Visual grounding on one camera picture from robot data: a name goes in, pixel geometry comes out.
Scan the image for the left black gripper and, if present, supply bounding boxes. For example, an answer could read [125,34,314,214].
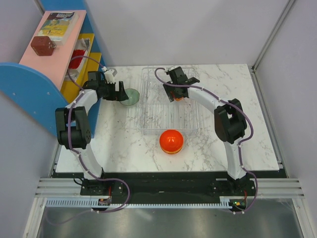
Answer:
[100,81,128,102]

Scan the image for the celadon green ceramic bowl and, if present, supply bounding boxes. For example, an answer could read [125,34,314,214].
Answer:
[120,88,140,107]

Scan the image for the orange plastic bowl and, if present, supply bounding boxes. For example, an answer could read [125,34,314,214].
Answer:
[173,95,184,102]

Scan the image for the white wire dish rack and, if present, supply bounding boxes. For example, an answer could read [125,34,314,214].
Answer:
[137,65,202,134]

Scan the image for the red plastic bowl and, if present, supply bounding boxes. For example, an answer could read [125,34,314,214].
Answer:
[159,129,184,150]

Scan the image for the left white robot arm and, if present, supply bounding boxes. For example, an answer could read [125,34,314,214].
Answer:
[55,68,129,195]

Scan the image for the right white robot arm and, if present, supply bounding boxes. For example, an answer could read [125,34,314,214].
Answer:
[163,66,247,195]

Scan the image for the red white book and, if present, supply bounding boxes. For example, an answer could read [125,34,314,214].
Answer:
[64,38,91,81]

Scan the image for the yellow plastic bowl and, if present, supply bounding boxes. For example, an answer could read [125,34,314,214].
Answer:
[162,147,182,151]

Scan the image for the orange bottom stacked bowl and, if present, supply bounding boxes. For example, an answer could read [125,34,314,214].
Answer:
[164,151,180,155]

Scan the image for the yellow cover book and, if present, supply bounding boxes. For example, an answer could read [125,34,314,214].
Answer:
[37,11,79,46]

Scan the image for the brown cube box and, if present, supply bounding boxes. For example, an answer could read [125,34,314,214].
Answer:
[31,36,56,56]

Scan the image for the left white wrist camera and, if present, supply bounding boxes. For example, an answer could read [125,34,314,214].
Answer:
[102,66,117,83]

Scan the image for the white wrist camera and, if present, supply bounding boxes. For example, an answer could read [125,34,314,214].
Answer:
[165,65,178,73]
[102,66,117,83]

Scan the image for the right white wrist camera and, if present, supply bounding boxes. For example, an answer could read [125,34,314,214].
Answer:
[165,65,178,73]

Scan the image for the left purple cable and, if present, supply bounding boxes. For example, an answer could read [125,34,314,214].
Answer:
[44,56,132,226]

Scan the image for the purple cable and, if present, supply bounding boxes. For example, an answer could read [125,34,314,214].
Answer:
[44,56,132,226]
[154,66,259,215]

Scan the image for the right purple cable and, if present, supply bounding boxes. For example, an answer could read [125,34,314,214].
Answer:
[154,66,259,215]

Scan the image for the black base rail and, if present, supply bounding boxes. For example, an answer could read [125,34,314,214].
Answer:
[80,172,256,203]

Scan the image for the white slotted cable duct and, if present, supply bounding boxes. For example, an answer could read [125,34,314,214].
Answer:
[46,198,232,209]

